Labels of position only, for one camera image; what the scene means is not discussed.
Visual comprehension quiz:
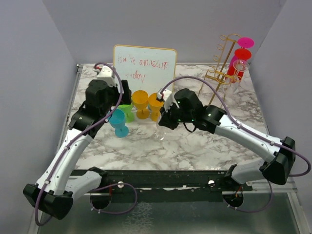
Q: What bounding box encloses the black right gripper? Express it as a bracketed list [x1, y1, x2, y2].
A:
[159, 100, 194, 131]

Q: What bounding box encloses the orange plastic wine glass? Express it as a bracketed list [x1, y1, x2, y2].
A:
[132, 90, 150, 119]

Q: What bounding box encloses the green plastic wine glass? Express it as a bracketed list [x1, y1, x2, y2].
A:
[118, 104, 135, 123]

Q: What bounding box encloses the blue plastic wine glass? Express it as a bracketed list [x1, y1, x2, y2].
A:
[109, 109, 129, 138]

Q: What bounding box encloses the yellow plastic wine glass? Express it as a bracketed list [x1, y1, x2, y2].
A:
[148, 93, 163, 122]

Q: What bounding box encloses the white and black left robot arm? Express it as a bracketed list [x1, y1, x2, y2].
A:
[23, 79, 131, 220]

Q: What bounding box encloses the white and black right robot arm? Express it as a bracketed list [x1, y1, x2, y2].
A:
[157, 88, 295, 191]

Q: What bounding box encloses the red plastic wine glass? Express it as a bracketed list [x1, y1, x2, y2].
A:
[227, 60, 249, 83]

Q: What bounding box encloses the pink plastic wine glass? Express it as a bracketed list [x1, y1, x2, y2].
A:
[229, 37, 254, 71]

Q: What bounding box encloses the yellow framed whiteboard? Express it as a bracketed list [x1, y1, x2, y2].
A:
[113, 44, 177, 94]

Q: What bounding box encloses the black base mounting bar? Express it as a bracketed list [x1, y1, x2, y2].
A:
[79, 168, 254, 203]

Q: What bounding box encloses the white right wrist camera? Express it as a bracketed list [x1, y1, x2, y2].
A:
[157, 89, 174, 112]

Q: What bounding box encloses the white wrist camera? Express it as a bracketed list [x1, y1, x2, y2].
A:
[157, 89, 174, 112]
[93, 66, 117, 87]

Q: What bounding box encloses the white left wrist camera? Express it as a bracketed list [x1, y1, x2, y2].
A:
[93, 66, 117, 87]

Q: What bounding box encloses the gold wire wine glass rack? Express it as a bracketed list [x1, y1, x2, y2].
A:
[204, 34, 241, 107]

